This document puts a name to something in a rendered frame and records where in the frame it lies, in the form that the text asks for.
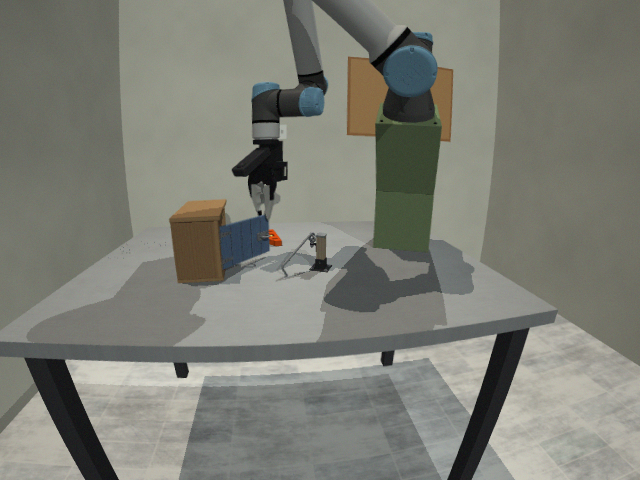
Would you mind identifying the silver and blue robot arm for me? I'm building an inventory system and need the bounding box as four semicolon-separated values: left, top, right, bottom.
251;0;438;140

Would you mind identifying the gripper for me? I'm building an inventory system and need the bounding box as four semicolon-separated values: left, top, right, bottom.
248;139;288;221

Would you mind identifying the orange torpedo level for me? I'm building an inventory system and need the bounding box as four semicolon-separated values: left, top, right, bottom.
269;229;282;246

